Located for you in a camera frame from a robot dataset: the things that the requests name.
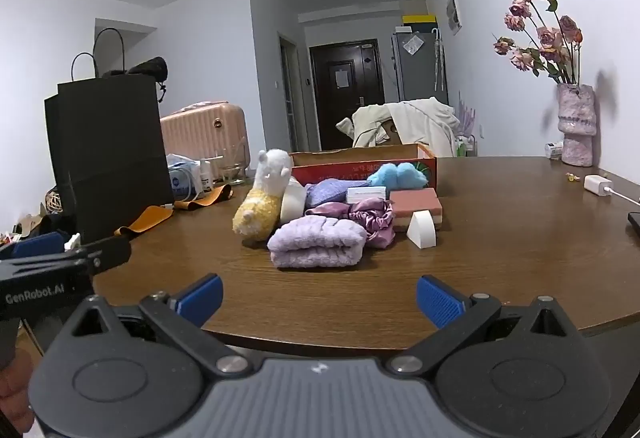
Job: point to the purple lavender bunch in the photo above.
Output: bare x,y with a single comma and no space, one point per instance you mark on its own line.
467,115

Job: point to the brown cardboard box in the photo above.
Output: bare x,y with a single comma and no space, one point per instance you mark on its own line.
390,133

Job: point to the black flat device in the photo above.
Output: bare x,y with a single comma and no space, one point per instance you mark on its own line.
635,223

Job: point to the blue fluffy plush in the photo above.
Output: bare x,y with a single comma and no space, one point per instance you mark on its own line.
397,175

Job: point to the blue tissue pack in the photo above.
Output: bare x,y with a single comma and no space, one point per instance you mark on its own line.
366,194

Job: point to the red cardboard box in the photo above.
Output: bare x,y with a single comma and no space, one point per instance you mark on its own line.
340,170

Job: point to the plastic bag with blue jar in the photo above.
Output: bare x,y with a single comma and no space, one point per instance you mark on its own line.
180,180

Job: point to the white wedge sponge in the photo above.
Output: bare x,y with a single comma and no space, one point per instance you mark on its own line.
420,230

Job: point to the white and yellow alpaca plush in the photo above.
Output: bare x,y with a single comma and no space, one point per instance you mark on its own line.
260,213

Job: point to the small white bottle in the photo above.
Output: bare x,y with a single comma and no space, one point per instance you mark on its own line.
205,178

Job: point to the interior side door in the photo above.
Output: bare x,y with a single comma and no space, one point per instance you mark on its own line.
290,98

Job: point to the white wall panel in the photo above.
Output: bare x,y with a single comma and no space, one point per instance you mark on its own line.
454,13

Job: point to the paper on refrigerator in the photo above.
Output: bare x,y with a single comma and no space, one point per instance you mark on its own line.
413,44

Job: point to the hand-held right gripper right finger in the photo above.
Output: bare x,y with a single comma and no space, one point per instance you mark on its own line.
440,300

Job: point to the yellow box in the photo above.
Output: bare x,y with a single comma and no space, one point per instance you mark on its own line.
419,18

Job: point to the green bottle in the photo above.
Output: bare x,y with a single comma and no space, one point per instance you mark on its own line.
461,149

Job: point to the pink suitcase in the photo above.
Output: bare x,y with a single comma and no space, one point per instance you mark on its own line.
200,133

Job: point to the purple towel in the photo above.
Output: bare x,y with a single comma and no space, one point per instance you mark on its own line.
315,243

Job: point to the pink vase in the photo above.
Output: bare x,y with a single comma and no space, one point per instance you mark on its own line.
577,128

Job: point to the pink sponge block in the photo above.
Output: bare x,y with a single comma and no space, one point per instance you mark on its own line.
415,203

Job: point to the dark entrance door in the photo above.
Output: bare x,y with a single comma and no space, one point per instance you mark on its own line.
350,113

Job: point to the wrapped candy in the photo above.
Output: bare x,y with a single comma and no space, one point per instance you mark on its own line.
571,176

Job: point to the grey refrigerator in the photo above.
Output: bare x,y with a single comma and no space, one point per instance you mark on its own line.
420,73

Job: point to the white roll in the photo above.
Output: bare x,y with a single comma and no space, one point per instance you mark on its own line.
291,205

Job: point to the black cloth pouch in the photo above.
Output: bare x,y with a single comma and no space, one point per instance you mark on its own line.
147,67

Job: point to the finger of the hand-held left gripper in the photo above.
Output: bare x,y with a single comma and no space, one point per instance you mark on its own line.
110,253
37,244

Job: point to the wicker ball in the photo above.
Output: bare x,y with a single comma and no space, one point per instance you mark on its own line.
52,203

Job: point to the black paper bag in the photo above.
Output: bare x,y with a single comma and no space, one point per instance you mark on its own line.
110,158

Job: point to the beige coat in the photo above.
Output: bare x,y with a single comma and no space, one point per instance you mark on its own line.
425,123

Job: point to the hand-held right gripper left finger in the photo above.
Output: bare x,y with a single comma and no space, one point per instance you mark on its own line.
200,298

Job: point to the dried pink flowers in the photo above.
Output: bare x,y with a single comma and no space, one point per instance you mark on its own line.
550,38

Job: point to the paper on door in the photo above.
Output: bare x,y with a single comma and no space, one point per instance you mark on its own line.
342,79

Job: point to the person's left hand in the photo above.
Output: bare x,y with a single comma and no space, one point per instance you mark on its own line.
15,393

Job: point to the clear glass cup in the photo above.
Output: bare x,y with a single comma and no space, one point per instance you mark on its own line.
232,173

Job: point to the purple satin scrunchie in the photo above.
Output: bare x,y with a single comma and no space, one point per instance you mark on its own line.
372,218

